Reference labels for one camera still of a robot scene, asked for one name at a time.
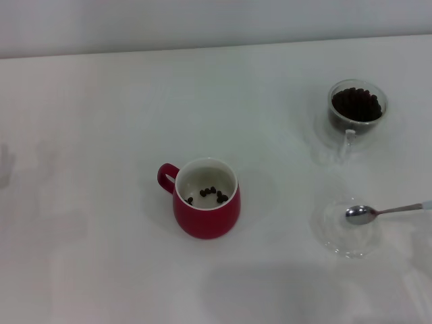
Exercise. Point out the red ceramic mug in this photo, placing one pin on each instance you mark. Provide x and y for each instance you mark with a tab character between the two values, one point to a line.
206	222

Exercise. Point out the small clear glass saucer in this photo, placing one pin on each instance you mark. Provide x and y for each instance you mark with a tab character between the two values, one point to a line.
332	239

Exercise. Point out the pile of coffee beans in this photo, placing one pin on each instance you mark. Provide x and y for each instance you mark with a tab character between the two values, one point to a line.
356	105

